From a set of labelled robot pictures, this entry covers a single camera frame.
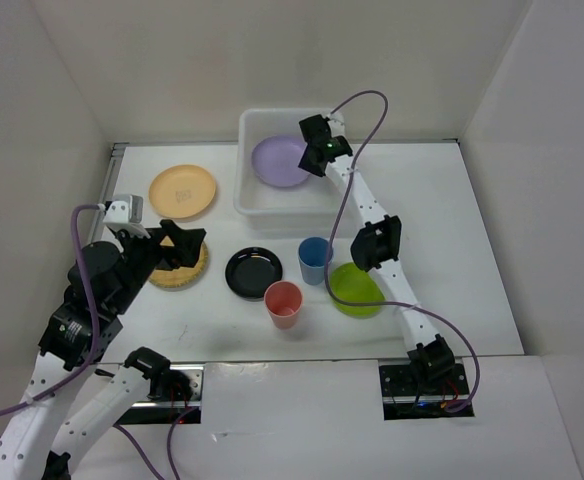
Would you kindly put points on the yellow woven pattern plate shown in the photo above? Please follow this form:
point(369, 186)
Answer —
point(182, 277)

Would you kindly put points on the pink plastic cup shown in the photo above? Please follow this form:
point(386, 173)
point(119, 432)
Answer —
point(283, 301)

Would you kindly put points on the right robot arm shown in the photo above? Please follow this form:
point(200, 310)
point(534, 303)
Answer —
point(375, 250)

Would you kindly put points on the orange plastic plate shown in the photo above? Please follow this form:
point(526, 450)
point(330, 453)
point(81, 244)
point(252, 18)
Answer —
point(182, 191)

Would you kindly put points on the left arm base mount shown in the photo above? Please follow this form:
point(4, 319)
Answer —
point(182, 393)

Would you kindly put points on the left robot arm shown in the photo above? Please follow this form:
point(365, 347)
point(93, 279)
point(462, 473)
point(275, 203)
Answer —
point(43, 440)

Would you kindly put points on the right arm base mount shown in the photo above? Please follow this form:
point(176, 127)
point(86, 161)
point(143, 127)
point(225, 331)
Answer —
point(404, 399)

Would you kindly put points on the green plastic plate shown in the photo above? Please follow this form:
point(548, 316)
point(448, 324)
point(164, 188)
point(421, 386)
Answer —
point(359, 291)

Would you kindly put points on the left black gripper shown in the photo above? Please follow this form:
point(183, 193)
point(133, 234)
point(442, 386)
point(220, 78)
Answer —
point(187, 245)

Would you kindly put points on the purple plastic plate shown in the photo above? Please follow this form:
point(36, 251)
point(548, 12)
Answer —
point(275, 160)

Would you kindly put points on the white plastic bin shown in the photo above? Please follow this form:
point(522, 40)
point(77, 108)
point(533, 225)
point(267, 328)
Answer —
point(316, 199)

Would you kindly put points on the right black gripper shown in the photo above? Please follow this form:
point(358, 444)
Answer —
point(304, 164)

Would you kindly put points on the blue plastic cup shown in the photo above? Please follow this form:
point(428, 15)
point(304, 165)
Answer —
point(314, 255)

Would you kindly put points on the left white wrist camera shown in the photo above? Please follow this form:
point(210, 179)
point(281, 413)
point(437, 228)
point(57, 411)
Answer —
point(124, 209)

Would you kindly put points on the black plate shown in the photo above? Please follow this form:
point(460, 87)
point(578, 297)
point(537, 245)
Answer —
point(251, 271)

